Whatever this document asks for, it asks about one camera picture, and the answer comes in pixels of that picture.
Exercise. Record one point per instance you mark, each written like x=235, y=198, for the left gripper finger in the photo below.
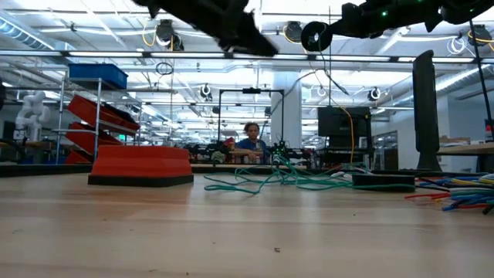
x=251, y=43

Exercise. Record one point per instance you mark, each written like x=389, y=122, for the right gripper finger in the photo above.
x=336, y=28

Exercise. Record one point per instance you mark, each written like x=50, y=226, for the black tape roll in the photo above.
x=382, y=182

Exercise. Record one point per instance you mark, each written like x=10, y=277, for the black background robot arm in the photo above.
x=285, y=152
x=200, y=148

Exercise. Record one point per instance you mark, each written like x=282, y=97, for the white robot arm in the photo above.
x=32, y=112

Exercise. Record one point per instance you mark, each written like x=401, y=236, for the white building column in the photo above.
x=286, y=116

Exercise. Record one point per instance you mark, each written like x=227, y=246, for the black monitor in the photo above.
x=339, y=123

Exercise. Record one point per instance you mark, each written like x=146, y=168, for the person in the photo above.
x=251, y=143

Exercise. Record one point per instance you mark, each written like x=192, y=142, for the thin black slanted pole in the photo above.
x=480, y=65

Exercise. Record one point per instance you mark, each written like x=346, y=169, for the wooden workbench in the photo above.
x=247, y=166

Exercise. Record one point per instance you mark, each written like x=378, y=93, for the black monitor cart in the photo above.
x=339, y=154

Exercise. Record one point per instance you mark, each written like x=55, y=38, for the blue plastic bin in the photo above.
x=98, y=75

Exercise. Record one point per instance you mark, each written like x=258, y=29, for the metal rack with red bins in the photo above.
x=100, y=116

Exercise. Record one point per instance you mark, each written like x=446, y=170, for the wooden table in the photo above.
x=467, y=149

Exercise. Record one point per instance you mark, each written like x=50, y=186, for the red and black box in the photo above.
x=141, y=164

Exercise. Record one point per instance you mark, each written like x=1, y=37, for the black gantry frame with camera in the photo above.
x=251, y=90

